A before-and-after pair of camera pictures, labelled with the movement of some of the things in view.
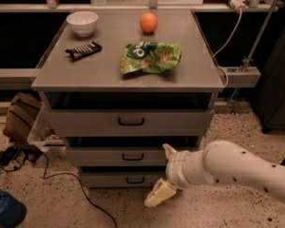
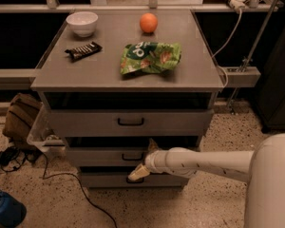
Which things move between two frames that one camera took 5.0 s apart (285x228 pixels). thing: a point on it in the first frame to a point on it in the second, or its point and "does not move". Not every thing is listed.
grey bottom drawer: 121,180 does not move
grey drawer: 119,156 does not move
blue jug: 6,209 does not move
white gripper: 173,171 to 152,161
